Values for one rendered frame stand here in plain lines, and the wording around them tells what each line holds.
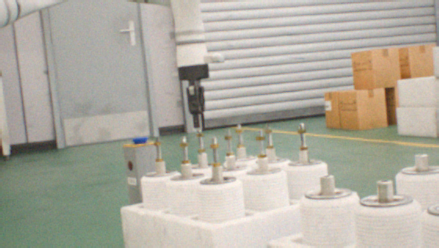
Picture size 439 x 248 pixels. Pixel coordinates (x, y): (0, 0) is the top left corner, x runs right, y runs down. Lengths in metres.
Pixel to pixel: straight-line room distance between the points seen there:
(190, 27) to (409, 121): 2.85
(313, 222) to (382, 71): 4.02
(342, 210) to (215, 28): 5.60
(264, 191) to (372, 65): 3.70
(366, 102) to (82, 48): 2.84
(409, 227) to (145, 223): 0.67
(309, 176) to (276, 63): 5.40
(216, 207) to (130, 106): 5.12
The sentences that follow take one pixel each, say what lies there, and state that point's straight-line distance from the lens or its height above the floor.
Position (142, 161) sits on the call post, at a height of 0.27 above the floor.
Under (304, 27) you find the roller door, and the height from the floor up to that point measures 0.98.
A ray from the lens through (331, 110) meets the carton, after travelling 5.29.
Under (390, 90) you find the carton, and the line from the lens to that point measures 5.08.
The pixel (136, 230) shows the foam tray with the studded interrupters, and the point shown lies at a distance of 1.46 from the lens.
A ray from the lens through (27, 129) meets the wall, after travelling 6.23.
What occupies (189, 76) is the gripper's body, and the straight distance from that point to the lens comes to 1.48.
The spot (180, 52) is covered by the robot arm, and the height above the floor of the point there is 0.53.
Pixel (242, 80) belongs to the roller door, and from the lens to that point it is 6.58.
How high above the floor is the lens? 0.44
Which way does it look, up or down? 3 degrees down
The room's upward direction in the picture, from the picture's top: 6 degrees counter-clockwise
